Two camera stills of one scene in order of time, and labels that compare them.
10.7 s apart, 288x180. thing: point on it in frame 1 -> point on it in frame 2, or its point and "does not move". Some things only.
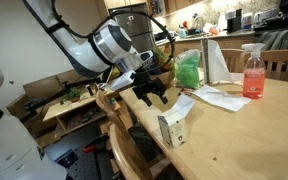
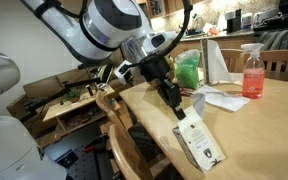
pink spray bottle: [254, 74] does not move
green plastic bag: [186, 68] does not move
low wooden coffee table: [76, 112] does not move
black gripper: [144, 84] -> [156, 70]
